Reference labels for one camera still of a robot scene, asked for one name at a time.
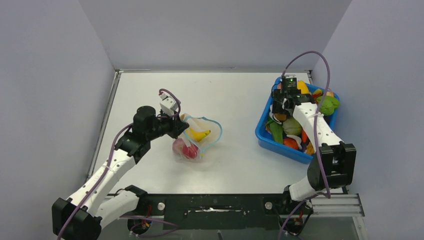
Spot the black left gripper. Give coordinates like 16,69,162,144
146,109,189,141

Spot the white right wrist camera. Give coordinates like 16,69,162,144
284,74,298,82

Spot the yellow toy bell pepper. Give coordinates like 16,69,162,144
297,80,311,95

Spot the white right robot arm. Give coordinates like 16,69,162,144
271,77,357,214

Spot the green toy pea pod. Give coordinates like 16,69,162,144
266,119,284,144

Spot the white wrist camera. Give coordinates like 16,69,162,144
159,92,179,117
284,74,298,82

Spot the green bumpy toy fruit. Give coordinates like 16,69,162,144
319,96,340,116

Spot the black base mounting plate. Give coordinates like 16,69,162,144
129,193,314,234

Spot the blue plastic bin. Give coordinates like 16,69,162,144
255,76,341,164

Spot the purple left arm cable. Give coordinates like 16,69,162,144
56,88,182,240

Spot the pale green toy cabbage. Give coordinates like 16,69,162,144
282,117,303,136

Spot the aluminium table edge rail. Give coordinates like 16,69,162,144
87,71,121,180

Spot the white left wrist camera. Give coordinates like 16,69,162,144
159,92,179,117

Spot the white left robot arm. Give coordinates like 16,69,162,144
52,106,189,240

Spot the red toy apple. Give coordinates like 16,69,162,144
182,144,199,159

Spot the clear zip top bag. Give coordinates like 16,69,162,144
172,113,223,162

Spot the yellow toy banana bunch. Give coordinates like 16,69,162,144
188,127,211,143

